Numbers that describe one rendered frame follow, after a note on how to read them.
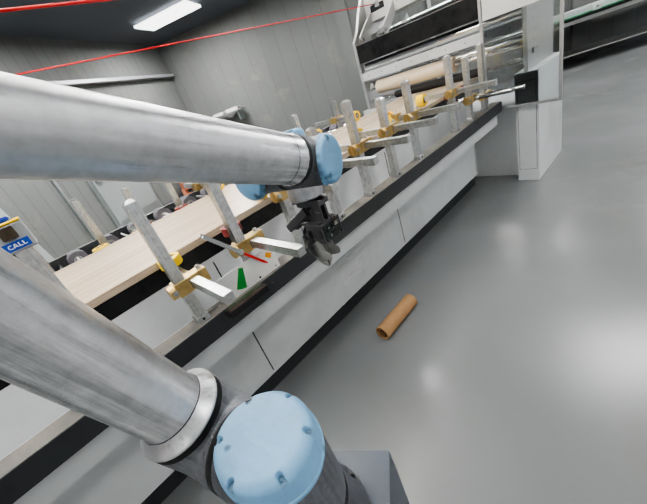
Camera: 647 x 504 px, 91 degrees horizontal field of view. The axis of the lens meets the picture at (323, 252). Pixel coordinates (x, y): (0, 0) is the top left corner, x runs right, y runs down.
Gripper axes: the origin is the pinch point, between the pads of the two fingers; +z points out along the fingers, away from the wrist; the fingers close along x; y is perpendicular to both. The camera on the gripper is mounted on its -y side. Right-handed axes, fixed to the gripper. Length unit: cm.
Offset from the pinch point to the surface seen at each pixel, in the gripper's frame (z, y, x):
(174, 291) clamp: -2.4, -39.0, -31.0
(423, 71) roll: -25, -95, 253
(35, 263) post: -28, -40, -54
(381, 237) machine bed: 53, -58, 95
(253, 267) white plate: 6.7, -38.2, -3.7
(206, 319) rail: 12.6, -39.0, -27.4
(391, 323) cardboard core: 76, -27, 48
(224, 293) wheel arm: -3.0, -15.9, -24.9
